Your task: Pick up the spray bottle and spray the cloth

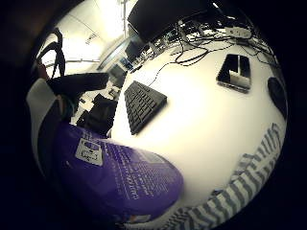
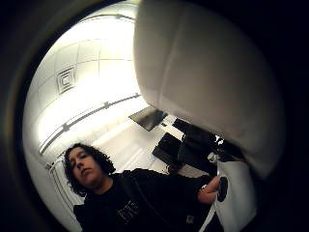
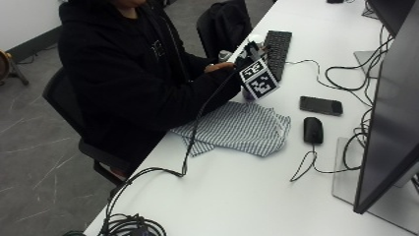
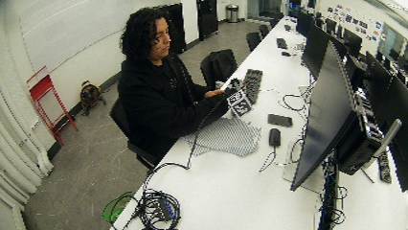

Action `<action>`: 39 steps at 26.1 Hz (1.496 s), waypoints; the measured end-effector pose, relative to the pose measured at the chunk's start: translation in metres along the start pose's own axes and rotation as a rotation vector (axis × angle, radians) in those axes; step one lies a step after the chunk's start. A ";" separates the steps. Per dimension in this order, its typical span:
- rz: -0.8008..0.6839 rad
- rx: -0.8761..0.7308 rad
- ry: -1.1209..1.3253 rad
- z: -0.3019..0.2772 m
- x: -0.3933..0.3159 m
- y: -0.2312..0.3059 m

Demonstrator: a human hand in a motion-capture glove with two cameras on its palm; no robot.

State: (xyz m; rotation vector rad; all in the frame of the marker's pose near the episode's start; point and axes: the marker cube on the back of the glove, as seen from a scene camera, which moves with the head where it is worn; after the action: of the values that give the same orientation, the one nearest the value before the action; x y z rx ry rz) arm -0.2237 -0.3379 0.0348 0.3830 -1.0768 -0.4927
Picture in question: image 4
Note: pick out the small grey white object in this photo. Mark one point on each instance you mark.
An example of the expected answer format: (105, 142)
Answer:
(219, 84)

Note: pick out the white marker cube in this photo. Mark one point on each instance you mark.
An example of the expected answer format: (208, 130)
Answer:
(239, 103)

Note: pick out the black chair with jacket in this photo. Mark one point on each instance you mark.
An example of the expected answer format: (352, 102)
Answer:
(218, 67)

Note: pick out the checkered grey cloth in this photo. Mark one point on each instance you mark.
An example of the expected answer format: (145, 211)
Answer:
(227, 135)

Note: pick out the black office chair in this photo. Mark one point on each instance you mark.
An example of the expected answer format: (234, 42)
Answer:
(263, 30)
(122, 126)
(252, 40)

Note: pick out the small black mouse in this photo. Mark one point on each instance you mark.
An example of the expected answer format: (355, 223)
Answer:
(285, 53)

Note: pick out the person in black hoodie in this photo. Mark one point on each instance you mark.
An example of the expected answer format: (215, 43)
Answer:
(157, 105)

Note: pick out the flat black rectangular device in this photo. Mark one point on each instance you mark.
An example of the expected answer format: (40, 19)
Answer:
(279, 120)

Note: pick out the small black keyboard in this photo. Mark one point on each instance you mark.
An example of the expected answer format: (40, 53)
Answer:
(280, 43)

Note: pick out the black computer mouse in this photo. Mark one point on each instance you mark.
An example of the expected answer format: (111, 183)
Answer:
(273, 137)

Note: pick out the narrow black cabinet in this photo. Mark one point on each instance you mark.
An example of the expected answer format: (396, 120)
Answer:
(206, 17)

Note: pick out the steel trash can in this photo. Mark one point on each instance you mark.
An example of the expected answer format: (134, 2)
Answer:
(231, 12)

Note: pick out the large black monitor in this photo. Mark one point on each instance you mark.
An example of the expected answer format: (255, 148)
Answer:
(327, 118)

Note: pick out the brown backpack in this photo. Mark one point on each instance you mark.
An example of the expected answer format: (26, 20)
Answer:
(89, 96)

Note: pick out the black computer box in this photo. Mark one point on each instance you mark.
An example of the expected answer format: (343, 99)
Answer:
(360, 143)

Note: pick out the black monitor with dark back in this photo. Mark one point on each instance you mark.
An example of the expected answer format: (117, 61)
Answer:
(392, 121)

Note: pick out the red step ladder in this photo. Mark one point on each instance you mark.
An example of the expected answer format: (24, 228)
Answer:
(45, 102)

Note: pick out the black power strip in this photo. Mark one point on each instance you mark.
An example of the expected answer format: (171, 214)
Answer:
(384, 167)

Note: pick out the green translucent object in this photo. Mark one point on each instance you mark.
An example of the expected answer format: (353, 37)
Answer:
(113, 208)

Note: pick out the white ribbed wall panel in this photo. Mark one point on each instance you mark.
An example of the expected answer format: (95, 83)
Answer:
(16, 147)

